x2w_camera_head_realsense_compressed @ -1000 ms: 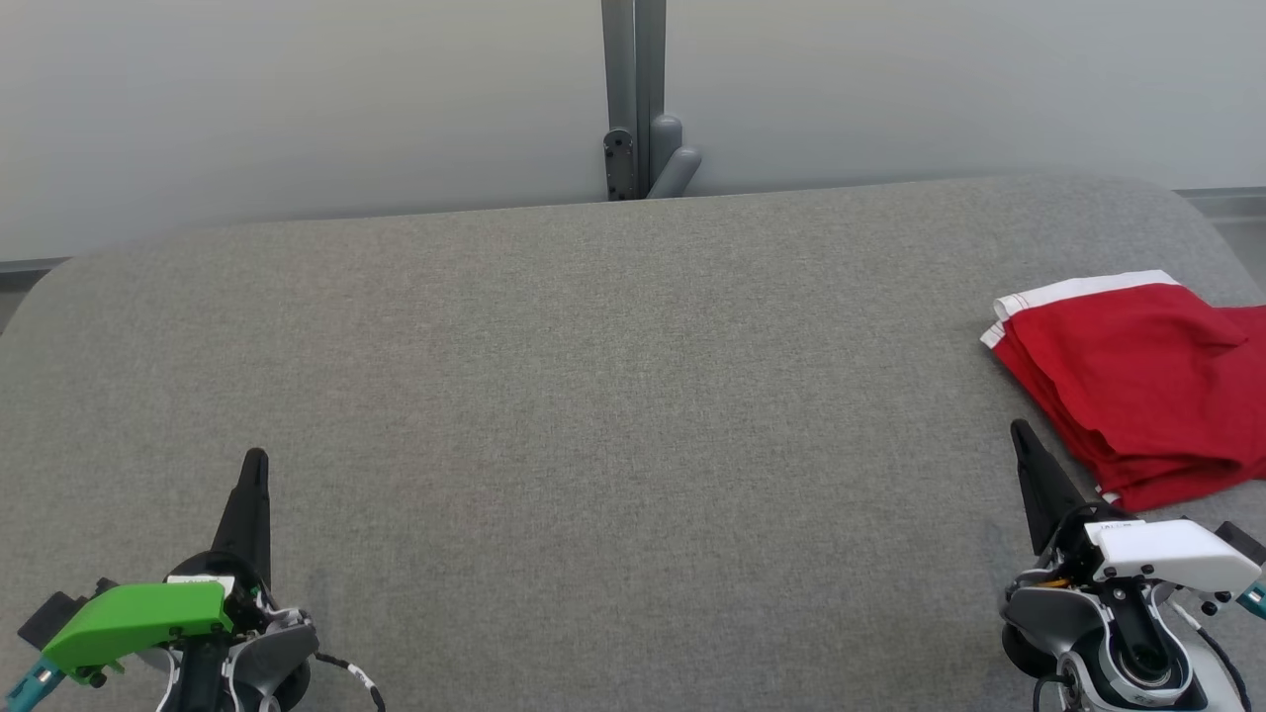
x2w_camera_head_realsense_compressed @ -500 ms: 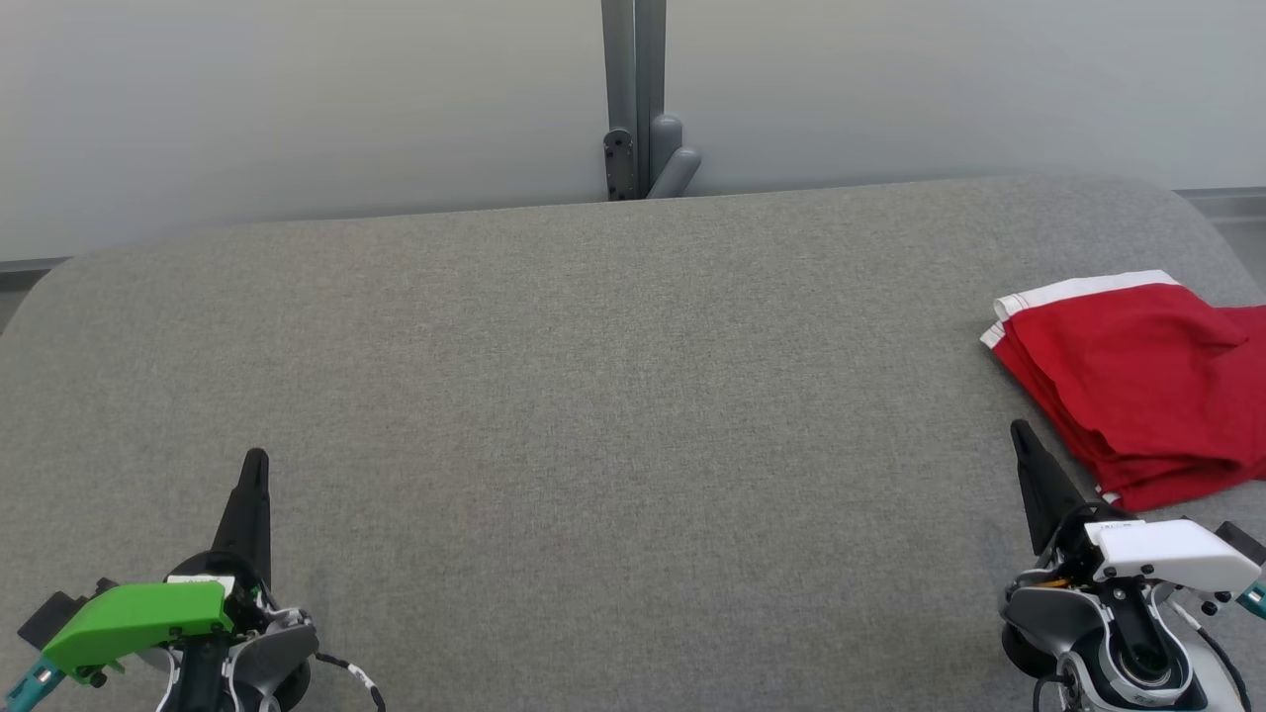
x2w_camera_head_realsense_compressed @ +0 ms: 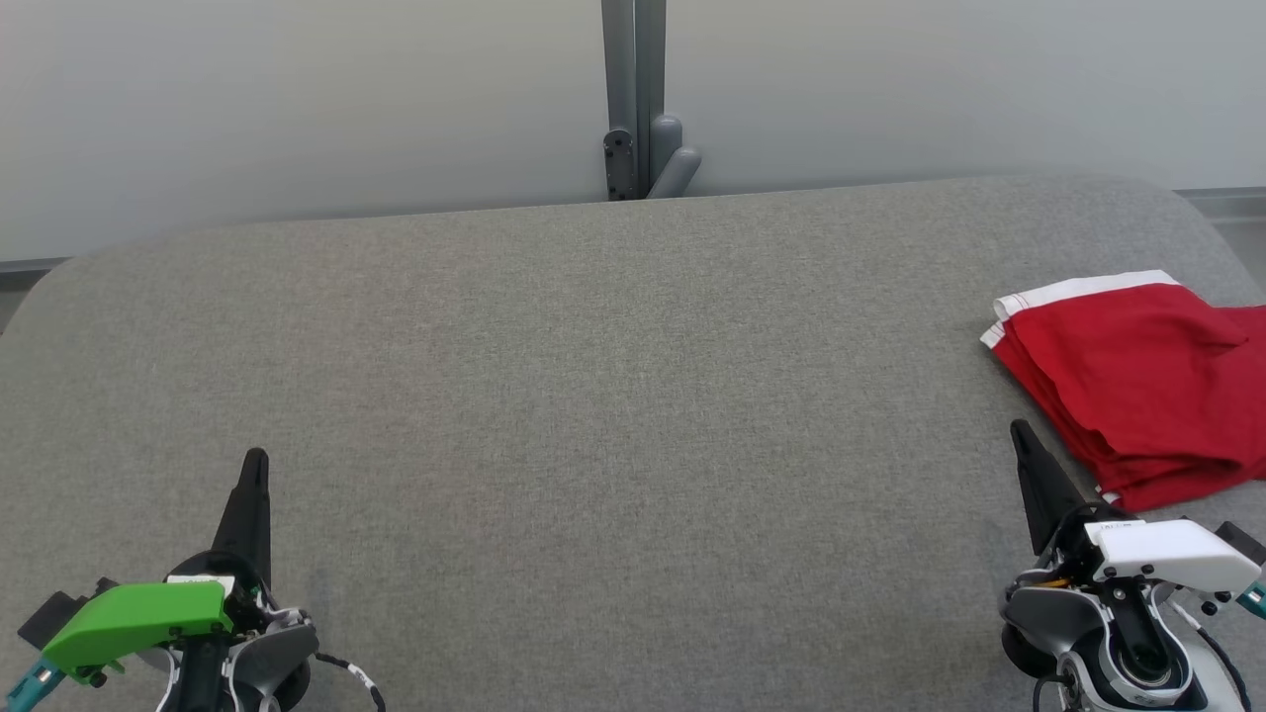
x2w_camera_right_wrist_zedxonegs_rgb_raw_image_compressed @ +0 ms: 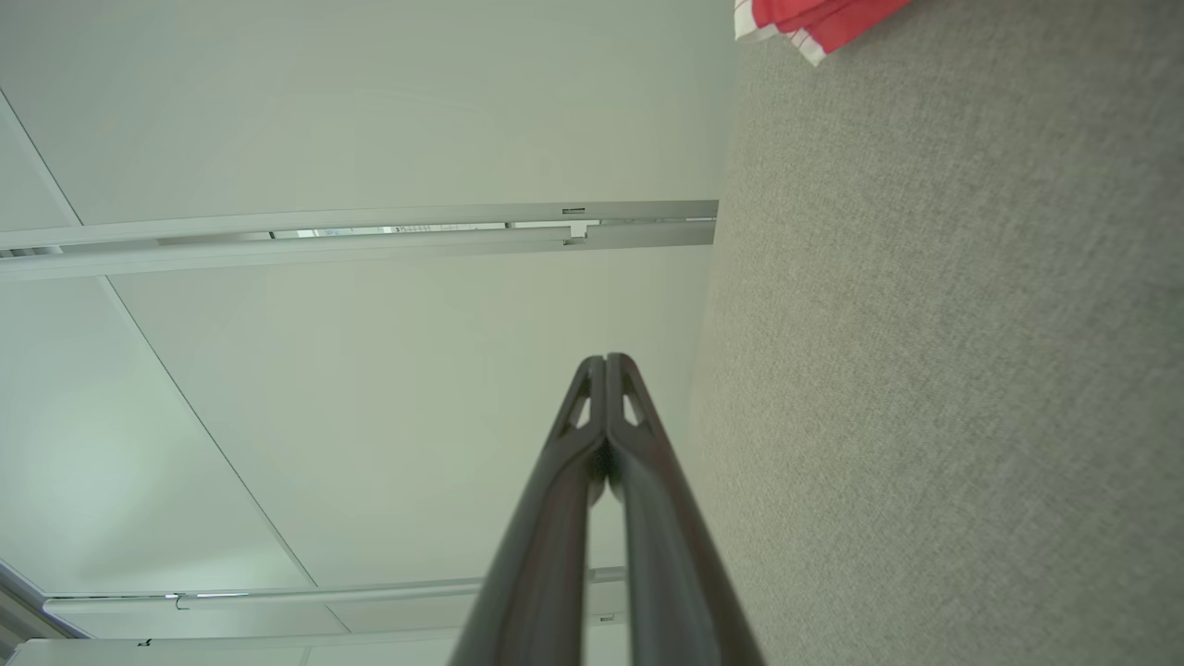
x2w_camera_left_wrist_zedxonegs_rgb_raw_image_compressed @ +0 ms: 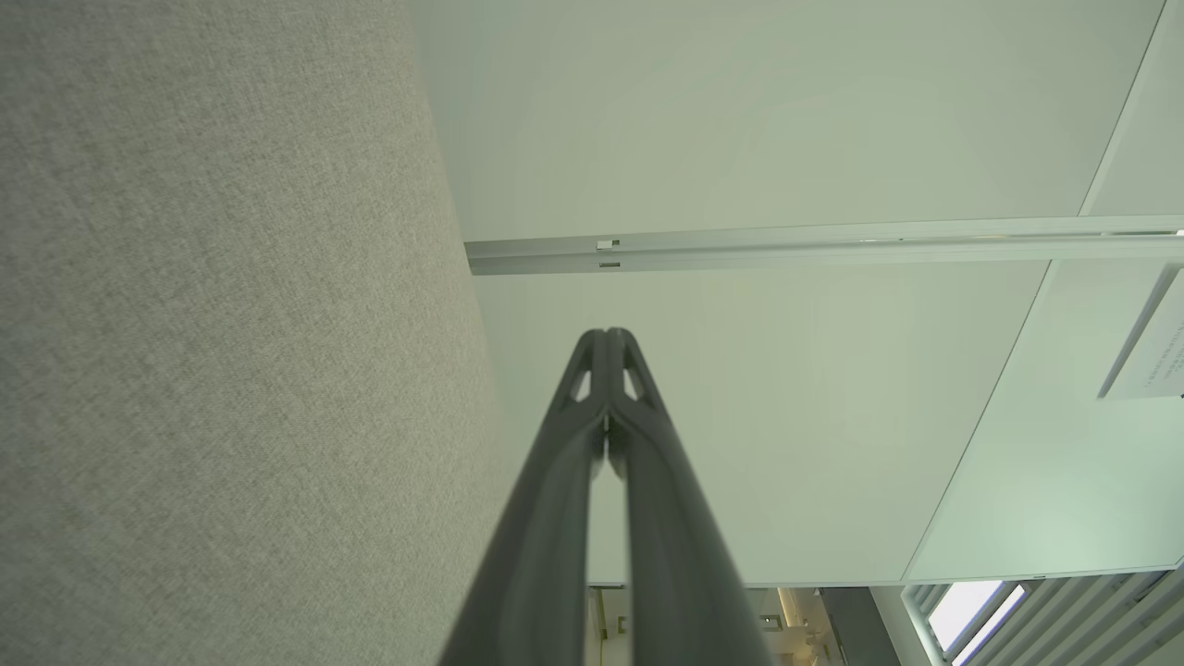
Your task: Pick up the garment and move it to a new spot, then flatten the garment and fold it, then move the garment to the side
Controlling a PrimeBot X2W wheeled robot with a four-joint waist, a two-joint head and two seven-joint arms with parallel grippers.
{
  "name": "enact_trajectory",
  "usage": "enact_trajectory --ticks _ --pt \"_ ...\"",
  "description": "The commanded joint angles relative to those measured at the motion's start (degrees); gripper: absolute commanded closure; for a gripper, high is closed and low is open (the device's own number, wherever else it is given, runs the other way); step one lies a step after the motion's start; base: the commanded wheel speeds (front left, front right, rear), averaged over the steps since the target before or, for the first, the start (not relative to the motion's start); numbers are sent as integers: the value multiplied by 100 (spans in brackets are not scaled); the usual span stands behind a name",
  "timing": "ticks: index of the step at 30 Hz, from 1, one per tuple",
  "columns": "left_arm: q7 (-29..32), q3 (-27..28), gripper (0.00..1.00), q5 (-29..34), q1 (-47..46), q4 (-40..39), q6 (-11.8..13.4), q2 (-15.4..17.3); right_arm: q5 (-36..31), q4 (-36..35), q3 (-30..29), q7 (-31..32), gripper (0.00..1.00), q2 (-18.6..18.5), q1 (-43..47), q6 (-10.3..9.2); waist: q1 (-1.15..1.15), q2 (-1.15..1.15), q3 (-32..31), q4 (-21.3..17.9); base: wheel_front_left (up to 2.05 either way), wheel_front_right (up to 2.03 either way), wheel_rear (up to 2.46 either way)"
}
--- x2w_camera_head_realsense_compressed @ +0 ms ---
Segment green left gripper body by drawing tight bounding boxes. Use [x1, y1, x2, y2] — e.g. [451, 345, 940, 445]
[42, 552, 268, 685]

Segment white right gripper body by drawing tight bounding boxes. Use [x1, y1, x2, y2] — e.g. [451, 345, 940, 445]
[1083, 519, 1265, 594]

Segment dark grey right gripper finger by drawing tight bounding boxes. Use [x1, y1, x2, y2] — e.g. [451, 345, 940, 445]
[1009, 419, 1114, 555]

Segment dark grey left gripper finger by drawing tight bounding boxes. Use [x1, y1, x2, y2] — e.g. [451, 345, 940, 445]
[210, 448, 273, 594]

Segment red Bulls 23 shorts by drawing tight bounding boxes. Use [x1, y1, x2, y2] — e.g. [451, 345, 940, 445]
[981, 270, 1266, 490]

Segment red Bulls 23 jersey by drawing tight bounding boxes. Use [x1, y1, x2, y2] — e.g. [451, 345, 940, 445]
[1083, 305, 1266, 513]

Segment grey fabric sofa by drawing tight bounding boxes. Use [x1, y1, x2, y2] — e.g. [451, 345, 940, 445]
[0, 176, 1266, 712]

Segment teal left camera connector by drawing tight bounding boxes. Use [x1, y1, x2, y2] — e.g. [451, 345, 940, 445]
[3, 661, 65, 711]

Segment black white braided cable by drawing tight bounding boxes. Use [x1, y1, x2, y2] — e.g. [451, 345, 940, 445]
[312, 651, 387, 712]

